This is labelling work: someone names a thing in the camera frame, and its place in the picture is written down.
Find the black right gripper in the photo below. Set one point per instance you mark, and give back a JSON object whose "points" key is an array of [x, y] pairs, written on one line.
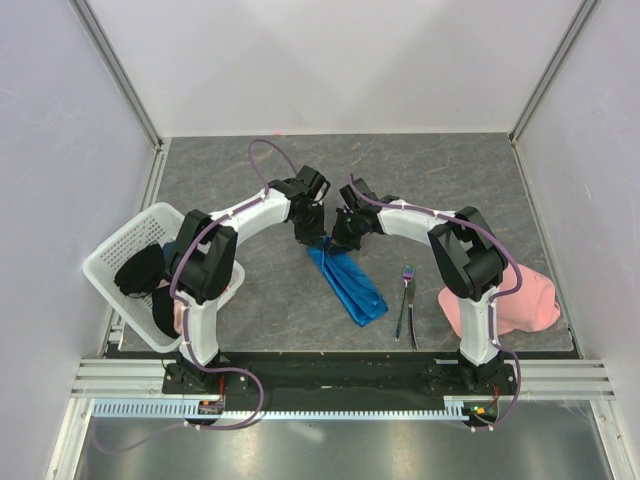
{"points": [[338, 240]]}

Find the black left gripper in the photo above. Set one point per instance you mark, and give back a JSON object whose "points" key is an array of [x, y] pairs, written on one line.
{"points": [[312, 237]]}

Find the blue cloth napkin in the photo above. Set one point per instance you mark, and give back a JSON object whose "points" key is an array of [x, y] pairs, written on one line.
{"points": [[358, 295]]}

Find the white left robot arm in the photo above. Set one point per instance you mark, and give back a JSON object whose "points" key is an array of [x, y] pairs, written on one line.
{"points": [[203, 258]]}

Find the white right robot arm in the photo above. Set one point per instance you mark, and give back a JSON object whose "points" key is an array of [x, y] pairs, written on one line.
{"points": [[470, 264]]}

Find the iridescent rainbow fork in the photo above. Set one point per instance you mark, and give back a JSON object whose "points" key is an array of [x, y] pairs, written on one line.
{"points": [[408, 279]]}

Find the silver table knife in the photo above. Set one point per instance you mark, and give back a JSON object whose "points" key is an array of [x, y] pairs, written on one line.
{"points": [[411, 317]]}

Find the navy cloth in basket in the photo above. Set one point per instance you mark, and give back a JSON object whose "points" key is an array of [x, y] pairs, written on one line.
{"points": [[168, 250]]}

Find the white plastic perforated basket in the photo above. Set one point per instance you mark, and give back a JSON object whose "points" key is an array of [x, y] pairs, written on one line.
{"points": [[160, 224]]}

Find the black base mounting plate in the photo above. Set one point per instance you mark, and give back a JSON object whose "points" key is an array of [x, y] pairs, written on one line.
{"points": [[338, 382]]}

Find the pink cap in basket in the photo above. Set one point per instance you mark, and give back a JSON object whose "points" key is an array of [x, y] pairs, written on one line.
{"points": [[177, 315]]}

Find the black cloth in basket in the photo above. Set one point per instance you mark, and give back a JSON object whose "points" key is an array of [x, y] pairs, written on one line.
{"points": [[143, 275]]}

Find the pink baseball cap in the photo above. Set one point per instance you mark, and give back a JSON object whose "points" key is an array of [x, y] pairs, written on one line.
{"points": [[533, 308]]}

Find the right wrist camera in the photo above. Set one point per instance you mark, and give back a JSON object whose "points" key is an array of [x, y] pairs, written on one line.
{"points": [[359, 197]]}

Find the left aluminium frame post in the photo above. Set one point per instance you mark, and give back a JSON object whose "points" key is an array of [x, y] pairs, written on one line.
{"points": [[107, 52]]}

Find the aluminium frame post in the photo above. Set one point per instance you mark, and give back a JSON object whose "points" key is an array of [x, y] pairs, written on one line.
{"points": [[563, 49], [107, 52]]}

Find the right aluminium frame post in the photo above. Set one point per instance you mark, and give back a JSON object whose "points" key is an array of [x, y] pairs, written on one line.
{"points": [[563, 49]]}

